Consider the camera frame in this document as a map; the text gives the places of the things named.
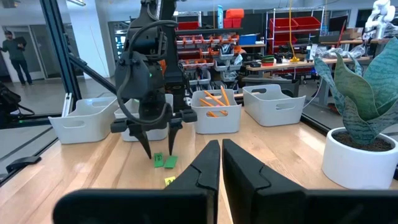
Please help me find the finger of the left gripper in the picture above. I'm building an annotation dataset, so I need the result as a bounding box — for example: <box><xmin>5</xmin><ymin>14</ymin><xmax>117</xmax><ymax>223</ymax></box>
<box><xmin>167</xmin><ymin>119</ymin><xmax>183</xmax><ymax>156</ymax></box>
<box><xmin>128</xmin><ymin>122</ymin><xmax>154</xmax><ymax>160</ymax></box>

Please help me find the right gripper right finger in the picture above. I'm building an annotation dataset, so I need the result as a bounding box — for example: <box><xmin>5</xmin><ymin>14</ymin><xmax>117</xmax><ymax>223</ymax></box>
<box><xmin>222</xmin><ymin>139</ymin><xmax>398</xmax><ymax>224</ymax></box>

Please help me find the person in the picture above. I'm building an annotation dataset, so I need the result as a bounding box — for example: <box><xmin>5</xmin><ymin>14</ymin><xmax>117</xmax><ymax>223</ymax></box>
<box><xmin>0</xmin><ymin>30</ymin><xmax>34</xmax><ymax>87</ymax></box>

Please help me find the parts rack with small bins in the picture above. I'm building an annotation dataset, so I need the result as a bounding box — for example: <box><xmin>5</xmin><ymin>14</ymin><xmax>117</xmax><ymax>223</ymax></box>
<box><xmin>174</xmin><ymin>7</ymin><xmax>246</xmax><ymax>94</ymax></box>

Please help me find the wire shelf with red bins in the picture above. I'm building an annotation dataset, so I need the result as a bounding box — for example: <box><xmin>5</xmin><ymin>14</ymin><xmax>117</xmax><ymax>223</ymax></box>
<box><xmin>266</xmin><ymin>6</ymin><xmax>326</xmax><ymax>57</ymax></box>

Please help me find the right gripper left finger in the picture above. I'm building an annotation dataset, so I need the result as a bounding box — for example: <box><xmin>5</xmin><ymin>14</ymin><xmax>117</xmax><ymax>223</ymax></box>
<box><xmin>52</xmin><ymin>139</ymin><xmax>221</xmax><ymax>224</ymax></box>

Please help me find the grey plastic bin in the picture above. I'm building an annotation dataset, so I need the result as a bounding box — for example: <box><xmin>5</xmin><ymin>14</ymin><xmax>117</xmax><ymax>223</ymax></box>
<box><xmin>242</xmin><ymin>83</ymin><xmax>307</xmax><ymax>128</ymax></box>
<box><xmin>113</xmin><ymin>93</ymin><xmax>174</xmax><ymax>142</ymax></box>
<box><xmin>190</xmin><ymin>88</ymin><xmax>243</xmax><ymax>135</ymax></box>
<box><xmin>48</xmin><ymin>95</ymin><xmax>119</xmax><ymax>145</ymax></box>

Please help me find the green plant in white pot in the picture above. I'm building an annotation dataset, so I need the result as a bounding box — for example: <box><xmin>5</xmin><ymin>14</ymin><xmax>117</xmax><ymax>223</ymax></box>
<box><xmin>313</xmin><ymin>37</ymin><xmax>398</xmax><ymax>191</ymax></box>

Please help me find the wooden workbench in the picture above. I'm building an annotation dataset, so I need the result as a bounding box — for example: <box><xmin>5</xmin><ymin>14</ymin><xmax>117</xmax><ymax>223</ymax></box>
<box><xmin>245</xmin><ymin>55</ymin><xmax>373</xmax><ymax>106</ymax></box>

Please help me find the white humanoid robot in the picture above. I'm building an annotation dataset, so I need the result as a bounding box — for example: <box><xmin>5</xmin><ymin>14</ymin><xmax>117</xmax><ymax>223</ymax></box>
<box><xmin>363</xmin><ymin>0</ymin><xmax>397</xmax><ymax>40</ymax></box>

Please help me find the yellow hanging cable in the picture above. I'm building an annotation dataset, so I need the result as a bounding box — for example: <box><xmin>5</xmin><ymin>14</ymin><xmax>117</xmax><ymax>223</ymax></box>
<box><xmin>287</xmin><ymin>0</ymin><xmax>300</xmax><ymax>63</ymax></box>

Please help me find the green eraser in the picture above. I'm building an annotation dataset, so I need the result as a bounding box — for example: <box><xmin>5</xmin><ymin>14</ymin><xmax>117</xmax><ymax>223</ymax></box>
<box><xmin>163</xmin><ymin>155</ymin><xmax>179</xmax><ymax>170</ymax></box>
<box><xmin>153</xmin><ymin>152</ymin><xmax>165</xmax><ymax>169</ymax></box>

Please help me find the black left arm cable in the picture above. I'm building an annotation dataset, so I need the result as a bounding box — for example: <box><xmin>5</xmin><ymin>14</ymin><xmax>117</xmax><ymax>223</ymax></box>
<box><xmin>115</xmin><ymin>19</ymin><xmax>178</xmax><ymax>126</ymax></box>

